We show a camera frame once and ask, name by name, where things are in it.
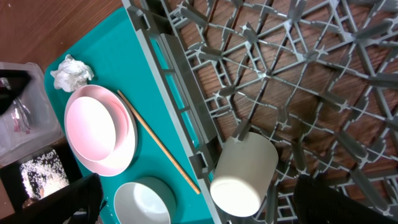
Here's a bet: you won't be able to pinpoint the clear plastic bin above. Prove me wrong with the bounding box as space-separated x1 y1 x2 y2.
1 62 64 166

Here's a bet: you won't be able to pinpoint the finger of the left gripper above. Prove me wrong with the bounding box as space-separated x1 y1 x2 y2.
1 69 31 115

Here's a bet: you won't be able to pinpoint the black tray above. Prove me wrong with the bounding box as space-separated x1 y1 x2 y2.
1 144 82 212

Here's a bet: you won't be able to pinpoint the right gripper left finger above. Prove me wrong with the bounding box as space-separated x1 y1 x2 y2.
1 174 104 223

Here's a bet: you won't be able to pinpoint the crumpled white napkin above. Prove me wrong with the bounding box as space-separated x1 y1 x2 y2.
50 54 95 93

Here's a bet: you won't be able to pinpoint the left wooden chopstick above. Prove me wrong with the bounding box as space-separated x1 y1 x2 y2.
117 90 201 195

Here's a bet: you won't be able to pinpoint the rice and food scraps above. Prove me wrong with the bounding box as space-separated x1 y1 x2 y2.
19 149 70 200

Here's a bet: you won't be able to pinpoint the pink plate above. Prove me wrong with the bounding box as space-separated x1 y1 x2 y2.
64 85 137 177

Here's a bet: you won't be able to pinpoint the red snack wrapper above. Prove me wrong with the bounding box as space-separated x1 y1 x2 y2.
3 94 31 134

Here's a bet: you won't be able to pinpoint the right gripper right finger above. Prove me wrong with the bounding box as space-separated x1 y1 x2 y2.
294 175 397 224

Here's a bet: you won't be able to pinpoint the grey bowl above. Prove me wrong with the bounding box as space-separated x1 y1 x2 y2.
113 177 177 224

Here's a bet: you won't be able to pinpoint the grey dishwasher rack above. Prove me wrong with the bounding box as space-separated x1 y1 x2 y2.
123 0 397 223

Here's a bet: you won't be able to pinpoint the pink bowl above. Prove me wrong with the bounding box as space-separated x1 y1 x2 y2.
65 96 129 162

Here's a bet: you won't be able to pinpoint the white cup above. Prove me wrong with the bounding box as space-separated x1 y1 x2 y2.
210 132 279 217

